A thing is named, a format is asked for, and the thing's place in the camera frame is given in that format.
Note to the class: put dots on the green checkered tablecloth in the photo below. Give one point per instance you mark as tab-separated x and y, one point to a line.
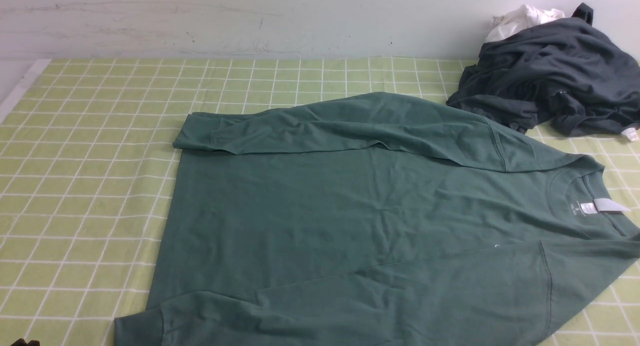
88	170

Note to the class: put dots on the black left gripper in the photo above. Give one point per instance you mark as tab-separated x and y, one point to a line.
23	342

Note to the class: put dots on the dark grey crumpled garment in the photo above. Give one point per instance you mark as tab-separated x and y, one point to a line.
565	72

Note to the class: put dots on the white crumpled garment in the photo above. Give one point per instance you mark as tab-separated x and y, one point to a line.
523	17

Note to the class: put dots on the green long-sleeve top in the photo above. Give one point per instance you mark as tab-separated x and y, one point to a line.
376	220

